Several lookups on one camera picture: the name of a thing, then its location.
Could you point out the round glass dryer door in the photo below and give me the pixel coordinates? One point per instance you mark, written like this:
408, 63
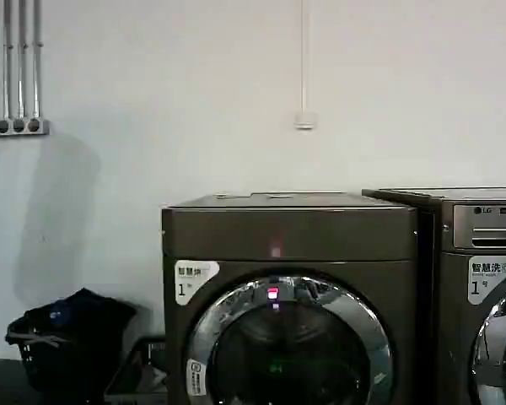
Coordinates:
291, 337
499, 341

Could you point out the grey conduit junction bracket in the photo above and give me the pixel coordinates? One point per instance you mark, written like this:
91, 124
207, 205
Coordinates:
17, 126

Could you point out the white numbered dryer sticker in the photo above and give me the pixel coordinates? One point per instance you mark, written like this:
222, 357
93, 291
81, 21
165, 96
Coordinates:
487, 278
190, 280

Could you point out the white wall socket box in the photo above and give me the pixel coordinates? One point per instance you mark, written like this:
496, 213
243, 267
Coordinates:
304, 120

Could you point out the grey metal conduit pipe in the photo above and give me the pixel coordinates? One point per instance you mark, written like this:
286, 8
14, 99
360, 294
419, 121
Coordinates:
23, 59
8, 59
36, 59

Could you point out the dark clothes pile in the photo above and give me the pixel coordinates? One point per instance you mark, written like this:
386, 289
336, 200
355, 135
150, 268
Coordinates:
84, 310

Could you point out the grey dryer with round door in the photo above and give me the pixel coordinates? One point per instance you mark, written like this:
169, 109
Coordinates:
295, 236

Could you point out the black laundry basket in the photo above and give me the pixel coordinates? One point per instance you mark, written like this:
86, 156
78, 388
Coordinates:
46, 358

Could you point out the grey dryer with drawer panel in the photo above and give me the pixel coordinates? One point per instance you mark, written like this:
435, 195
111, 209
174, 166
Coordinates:
459, 295

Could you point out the white warning label sticker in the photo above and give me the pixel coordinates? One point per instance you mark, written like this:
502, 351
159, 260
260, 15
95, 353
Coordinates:
196, 376

